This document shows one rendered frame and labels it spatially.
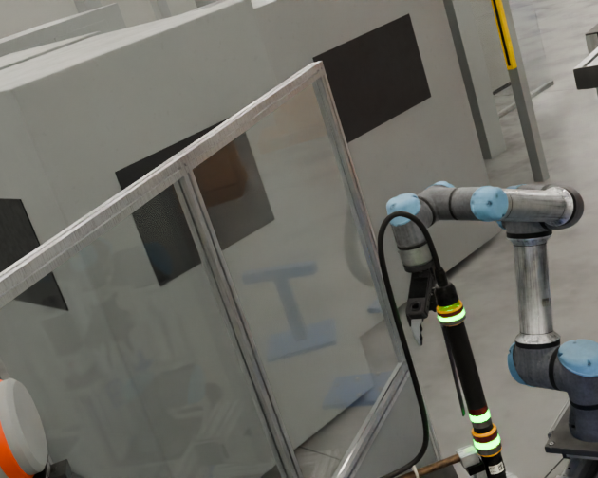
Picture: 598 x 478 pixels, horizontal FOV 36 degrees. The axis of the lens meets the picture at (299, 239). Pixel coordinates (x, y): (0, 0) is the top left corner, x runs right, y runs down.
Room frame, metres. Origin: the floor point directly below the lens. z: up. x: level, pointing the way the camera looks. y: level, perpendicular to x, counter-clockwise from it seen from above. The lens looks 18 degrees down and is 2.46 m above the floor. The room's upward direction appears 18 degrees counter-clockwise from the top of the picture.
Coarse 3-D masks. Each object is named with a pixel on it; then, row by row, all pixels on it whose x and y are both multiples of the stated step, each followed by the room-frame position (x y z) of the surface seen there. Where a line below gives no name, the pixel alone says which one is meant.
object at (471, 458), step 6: (456, 450) 1.40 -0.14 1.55; (474, 450) 1.38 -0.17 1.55; (462, 456) 1.38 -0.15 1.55; (468, 456) 1.37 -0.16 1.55; (474, 456) 1.38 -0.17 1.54; (462, 462) 1.37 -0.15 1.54; (468, 462) 1.37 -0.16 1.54; (474, 462) 1.38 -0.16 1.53; (480, 462) 1.38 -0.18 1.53; (468, 468) 1.37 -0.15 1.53; (474, 468) 1.37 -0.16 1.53; (480, 468) 1.37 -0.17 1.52; (474, 474) 1.39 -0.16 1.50; (480, 474) 1.38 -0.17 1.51; (486, 474) 1.38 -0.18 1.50; (510, 474) 1.41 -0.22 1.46
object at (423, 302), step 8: (416, 272) 1.96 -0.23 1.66; (424, 272) 1.95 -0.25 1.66; (416, 280) 1.95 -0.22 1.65; (424, 280) 1.94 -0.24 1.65; (432, 280) 1.95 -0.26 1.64; (416, 288) 1.93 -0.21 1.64; (424, 288) 1.92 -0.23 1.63; (408, 296) 1.92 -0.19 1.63; (416, 296) 1.91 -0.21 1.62; (424, 296) 1.90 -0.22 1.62; (408, 304) 1.91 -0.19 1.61; (416, 304) 1.89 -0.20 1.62; (424, 304) 1.89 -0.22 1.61; (408, 312) 1.89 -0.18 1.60; (416, 312) 1.88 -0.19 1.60; (424, 312) 1.87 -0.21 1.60
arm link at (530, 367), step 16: (512, 224) 2.24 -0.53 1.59; (528, 224) 2.21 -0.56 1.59; (544, 224) 2.18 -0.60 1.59; (512, 240) 2.24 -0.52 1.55; (528, 240) 2.20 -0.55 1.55; (544, 240) 2.21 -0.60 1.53; (528, 256) 2.21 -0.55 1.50; (544, 256) 2.21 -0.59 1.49; (528, 272) 2.21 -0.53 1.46; (544, 272) 2.20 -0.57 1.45; (528, 288) 2.20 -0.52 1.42; (544, 288) 2.19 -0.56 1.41; (528, 304) 2.19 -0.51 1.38; (544, 304) 2.19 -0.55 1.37; (528, 320) 2.19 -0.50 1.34; (544, 320) 2.18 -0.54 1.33; (528, 336) 2.18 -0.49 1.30; (544, 336) 2.17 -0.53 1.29; (512, 352) 2.22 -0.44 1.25; (528, 352) 2.16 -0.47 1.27; (544, 352) 2.15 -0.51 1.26; (512, 368) 2.20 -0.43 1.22; (528, 368) 2.16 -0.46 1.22; (544, 368) 2.13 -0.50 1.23; (528, 384) 2.18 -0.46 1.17; (544, 384) 2.13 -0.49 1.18
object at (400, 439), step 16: (400, 400) 2.73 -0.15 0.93; (416, 400) 2.83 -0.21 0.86; (400, 416) 2.70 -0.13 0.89; (416, 416) 2.80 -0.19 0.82; (384, 432) 2.58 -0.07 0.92; (400, 432) 2.67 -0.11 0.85; (416, 432) 2.77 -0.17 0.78; (384, 448) 2.55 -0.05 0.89; (400, 448) 2.64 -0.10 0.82; (416, 448) 2.74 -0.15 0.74; (432, 448) 2.84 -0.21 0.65; (368, 464) 2.44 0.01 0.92; (384, 464) 2.53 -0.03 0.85; (400, 464) 2.61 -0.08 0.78; (416, 464) 2.70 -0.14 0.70
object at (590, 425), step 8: (576, 408) 2.07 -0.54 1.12; (584, 408) 2.05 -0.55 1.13; (592, 408) 2.04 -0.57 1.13; (576, 416) 2.07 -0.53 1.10; (584, 416) 2.05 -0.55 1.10; (592, 416) 2.04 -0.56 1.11; (576, 424) 2.06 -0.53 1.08; (584, 424) 2.05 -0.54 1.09; (592, 424) 2.03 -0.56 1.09; (576, 432) 2.06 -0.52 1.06; (584, 432) 2.04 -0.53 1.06; (592, 432) 2.03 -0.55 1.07; (584, 440) 2.04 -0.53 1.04; (592, 440) 2.03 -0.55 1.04
